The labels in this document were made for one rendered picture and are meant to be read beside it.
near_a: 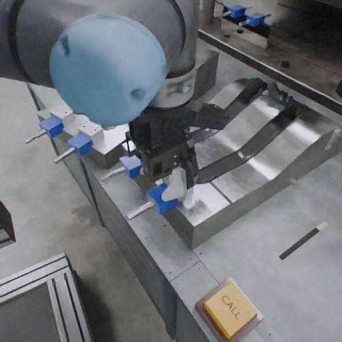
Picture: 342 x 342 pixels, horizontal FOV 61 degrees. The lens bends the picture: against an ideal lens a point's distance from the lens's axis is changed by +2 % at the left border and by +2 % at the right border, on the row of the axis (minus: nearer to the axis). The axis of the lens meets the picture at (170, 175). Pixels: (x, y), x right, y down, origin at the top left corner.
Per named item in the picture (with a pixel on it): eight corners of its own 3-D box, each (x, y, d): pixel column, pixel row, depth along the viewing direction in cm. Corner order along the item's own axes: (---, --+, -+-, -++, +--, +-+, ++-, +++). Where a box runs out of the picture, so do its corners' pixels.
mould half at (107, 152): (107, 170, 70) (99, 135, 62) (43, 129, 81) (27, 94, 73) (214, 85, 97) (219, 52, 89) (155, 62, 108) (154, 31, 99)
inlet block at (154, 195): (135, 235, 51) (132, 218, 47) (121, 216, 54) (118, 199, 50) (192, 202, 56) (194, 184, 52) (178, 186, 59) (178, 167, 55)
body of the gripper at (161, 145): (127, 158, 47) (117, 93, 38) (170, 139, 50) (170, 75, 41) (153, 188, 43) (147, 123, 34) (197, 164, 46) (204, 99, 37)
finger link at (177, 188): (160, 213, 51) (151, 172, 45) (186, 198, 53) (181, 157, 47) (169, 222, 48) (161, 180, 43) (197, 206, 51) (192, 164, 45)
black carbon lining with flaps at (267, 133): (198, 195, 56) (202, 161, 49) (154, 150, 65) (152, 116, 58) (310, 130, 70) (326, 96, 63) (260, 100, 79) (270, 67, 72)
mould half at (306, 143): (191, 250, 56) (195, 211, 46) (126, 172, 70) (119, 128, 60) (343, 150, 75) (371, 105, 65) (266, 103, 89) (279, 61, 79)
